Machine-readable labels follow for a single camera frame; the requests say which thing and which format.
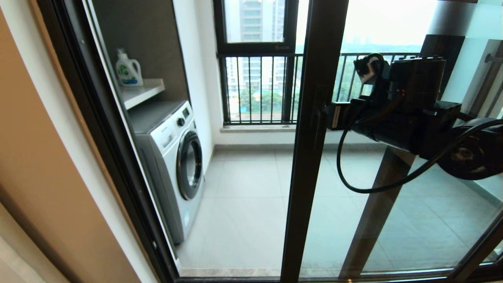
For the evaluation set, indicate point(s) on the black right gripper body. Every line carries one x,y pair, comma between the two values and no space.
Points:
416,90

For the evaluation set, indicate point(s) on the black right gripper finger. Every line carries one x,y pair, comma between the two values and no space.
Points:
340,122
340,109

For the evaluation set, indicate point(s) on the dark-framed glass sliding door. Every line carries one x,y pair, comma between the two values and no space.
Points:
322,47

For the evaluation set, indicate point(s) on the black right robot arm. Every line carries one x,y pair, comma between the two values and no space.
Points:
475,153

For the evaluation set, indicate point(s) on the stone window sill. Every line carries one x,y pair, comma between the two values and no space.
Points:
259,128

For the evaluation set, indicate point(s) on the black metal balcony railing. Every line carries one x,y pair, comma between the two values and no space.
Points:
255,55

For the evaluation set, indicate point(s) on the white front-load washing machine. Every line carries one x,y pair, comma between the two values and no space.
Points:
169,165

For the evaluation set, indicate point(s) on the white cabinet shelf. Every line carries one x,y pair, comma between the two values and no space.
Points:
142,92

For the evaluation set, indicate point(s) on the white detergent bottle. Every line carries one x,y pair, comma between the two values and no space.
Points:
129,72

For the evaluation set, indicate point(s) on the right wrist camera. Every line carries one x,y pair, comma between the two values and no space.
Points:
369,68

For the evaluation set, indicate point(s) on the dark casement window frame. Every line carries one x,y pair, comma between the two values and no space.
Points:
255,48

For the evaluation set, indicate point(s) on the dark outer door frame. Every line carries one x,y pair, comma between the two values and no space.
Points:
104,118

